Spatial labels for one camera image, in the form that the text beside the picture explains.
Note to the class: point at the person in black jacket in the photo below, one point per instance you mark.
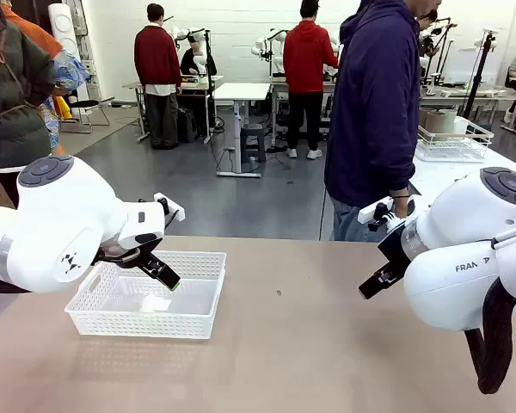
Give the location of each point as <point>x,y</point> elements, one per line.
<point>428,26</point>

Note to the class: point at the grey plastic stool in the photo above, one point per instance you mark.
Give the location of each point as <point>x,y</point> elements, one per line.
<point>253,139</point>

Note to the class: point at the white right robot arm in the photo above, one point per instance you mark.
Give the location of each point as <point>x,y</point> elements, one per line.
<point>464,241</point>

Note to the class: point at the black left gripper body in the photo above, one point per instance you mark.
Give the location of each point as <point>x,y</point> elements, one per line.
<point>124,254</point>

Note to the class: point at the person in maroon sweater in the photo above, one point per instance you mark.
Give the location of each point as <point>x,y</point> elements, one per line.
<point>157,60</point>

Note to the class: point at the white perforated plastic basket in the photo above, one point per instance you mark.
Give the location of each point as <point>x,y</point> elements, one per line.
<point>189,310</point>

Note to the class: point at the person in orange jacket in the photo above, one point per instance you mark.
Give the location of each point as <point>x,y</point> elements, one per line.
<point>66,69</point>

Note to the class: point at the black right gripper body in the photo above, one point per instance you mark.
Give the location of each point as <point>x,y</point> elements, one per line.
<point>394,247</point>

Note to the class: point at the white standing desk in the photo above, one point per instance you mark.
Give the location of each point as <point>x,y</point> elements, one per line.
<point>241,92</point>

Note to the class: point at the person in dark green coat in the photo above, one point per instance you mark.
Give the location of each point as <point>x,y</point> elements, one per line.
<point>13,94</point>

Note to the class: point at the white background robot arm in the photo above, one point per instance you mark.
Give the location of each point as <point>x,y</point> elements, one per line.
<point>268,43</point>
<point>189,36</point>

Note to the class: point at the person in navy hoodie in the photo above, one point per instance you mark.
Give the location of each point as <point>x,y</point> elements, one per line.
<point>370,107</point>

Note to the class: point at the person in black vest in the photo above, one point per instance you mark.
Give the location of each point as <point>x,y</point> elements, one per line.
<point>193,62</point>

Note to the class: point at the black tripod stand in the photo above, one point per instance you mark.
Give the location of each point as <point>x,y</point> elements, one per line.
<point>481,73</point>

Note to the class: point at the black pole stand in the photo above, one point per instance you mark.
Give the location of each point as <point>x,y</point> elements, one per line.
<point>207,86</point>

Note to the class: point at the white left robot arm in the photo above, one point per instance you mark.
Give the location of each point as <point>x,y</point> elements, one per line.
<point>60,223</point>

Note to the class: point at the person in red hoodie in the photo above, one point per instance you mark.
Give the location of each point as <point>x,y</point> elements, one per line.
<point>309,64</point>

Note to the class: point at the collaborator bare hand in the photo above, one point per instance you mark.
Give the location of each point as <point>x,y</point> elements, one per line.
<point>403,207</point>

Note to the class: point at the black metal chair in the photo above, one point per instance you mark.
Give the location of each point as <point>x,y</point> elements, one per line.
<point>86,107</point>

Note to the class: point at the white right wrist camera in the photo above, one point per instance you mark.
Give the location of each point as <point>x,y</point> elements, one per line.
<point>380,211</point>

